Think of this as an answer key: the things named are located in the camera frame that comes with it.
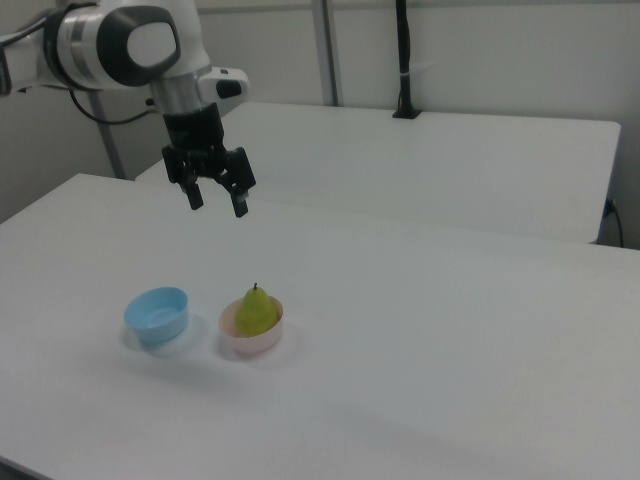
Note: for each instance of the pink plastic bowl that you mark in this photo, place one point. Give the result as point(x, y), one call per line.
point(252, 342)

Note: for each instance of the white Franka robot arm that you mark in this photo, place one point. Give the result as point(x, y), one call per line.
point(85, 50)

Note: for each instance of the thin grey wall post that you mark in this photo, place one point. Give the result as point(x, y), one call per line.
point(111, 150)

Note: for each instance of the green pear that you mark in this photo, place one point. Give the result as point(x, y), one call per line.
point(256, 312)

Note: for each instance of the white side table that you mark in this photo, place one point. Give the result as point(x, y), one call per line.
point(400, 165)

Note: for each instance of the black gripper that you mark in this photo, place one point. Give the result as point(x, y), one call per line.
point(195, 134)

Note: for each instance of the blue plastic bowl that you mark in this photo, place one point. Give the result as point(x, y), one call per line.
point(157, 320)

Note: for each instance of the black clamped pole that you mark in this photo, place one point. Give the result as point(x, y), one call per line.
point(404, 50)

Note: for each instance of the wide grey wall post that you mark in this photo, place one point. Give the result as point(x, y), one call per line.
point(327, 50)

